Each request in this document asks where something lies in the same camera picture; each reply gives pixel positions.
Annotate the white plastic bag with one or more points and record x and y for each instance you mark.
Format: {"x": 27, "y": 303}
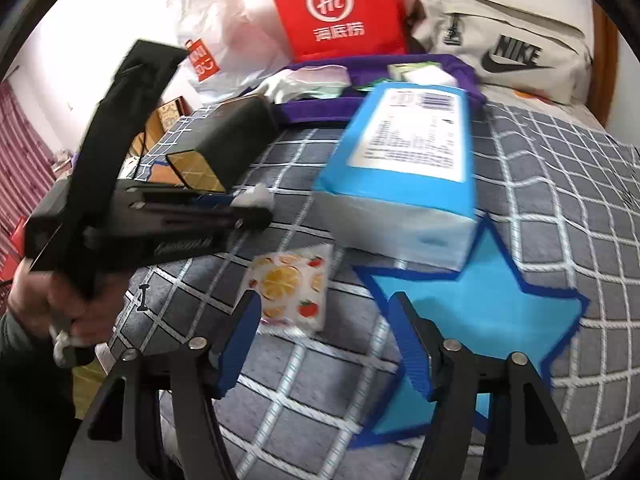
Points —
{"x": 235, "y": 35}

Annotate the blue tissue pack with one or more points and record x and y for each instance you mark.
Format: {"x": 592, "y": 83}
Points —
{"x": 400, "y": 185}

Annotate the red paper bag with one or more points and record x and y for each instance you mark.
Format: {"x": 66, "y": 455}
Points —
{"x": 300, "y": 35}

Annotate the wooden bed frame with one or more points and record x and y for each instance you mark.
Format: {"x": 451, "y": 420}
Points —
{"x": 605, "y": 60}

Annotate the black gift box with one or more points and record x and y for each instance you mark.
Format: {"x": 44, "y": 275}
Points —
{"x": 225, "y": 130}

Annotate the light grey sling bag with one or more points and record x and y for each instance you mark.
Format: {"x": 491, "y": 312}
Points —
{"x": 565, "y": 45}

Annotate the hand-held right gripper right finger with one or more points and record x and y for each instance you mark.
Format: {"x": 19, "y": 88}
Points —
{"x": 415, "y": 355}

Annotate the pink striped curtain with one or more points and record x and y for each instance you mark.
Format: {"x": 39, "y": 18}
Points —
{"x": 25, "y": 160}

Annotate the purple fuzzy cloth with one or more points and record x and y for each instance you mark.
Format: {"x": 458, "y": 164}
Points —
{"x": 320, "y": 110}

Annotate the white sponge block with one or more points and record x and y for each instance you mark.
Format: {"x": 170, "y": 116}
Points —
{"x": 430, "y": 77}

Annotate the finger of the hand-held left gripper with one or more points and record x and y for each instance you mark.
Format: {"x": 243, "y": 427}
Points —
{"x": 175, "y": 195}
{"x": 200, "y": 217}

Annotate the white cotton wad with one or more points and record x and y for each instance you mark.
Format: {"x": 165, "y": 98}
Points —
{"x": 257, "y": 196}

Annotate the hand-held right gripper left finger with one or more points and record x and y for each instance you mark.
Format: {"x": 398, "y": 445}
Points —
{"x": 235, "y": 355}

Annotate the grey checked bedsheet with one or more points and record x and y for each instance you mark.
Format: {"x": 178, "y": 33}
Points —
{"x": 550, "y": 185}

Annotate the patterned brown box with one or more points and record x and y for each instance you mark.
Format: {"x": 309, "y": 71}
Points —
{"x": 167, "y": 115}

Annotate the person's left hand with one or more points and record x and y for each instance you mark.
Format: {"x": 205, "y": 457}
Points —
{"x": 95, "y": 320}

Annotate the fruit print tissue packet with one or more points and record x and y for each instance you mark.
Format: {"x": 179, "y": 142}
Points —
{"x": 285, "y": 280}

